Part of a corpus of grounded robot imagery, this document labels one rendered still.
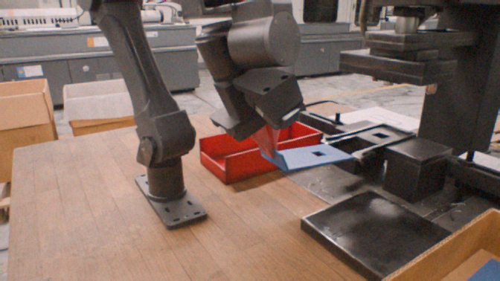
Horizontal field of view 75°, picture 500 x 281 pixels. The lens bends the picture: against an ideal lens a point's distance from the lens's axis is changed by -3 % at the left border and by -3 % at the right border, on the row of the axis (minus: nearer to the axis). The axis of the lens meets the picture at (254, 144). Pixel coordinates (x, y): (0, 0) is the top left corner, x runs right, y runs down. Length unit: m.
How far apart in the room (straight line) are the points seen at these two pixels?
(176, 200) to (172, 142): 0.12
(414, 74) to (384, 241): 0.27
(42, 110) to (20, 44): 2.36
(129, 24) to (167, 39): 4.47
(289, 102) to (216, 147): 0.41
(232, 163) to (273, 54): 0.34
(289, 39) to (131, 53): 0.28
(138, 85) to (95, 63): 4.36
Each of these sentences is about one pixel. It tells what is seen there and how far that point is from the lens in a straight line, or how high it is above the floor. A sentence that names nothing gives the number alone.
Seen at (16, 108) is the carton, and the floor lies 0.64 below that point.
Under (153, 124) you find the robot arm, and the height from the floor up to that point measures 1.06.
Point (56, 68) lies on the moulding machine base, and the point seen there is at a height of 0.55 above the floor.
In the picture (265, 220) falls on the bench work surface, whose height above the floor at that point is 0.90.
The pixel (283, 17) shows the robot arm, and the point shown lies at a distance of 0.37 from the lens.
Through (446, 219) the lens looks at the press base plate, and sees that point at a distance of 0.64.
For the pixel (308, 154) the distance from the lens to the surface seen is 0.57.
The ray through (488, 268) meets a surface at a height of 0.91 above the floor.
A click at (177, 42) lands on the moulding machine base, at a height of 0.76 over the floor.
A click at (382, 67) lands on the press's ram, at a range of 0.64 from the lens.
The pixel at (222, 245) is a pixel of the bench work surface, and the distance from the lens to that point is 0.51.
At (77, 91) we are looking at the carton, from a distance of 3.18.
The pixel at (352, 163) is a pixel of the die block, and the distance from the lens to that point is 0.72.
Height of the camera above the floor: 1.22
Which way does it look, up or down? 22 degrees down
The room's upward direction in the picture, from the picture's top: straight up
